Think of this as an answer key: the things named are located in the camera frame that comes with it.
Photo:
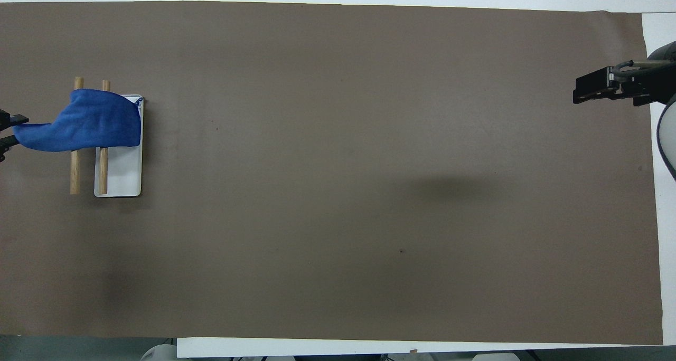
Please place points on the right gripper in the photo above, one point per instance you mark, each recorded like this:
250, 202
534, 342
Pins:
660, 81

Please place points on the blue towel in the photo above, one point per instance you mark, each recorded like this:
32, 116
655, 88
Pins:
84, 123

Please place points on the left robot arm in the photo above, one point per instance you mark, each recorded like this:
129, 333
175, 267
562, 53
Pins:
158, 353

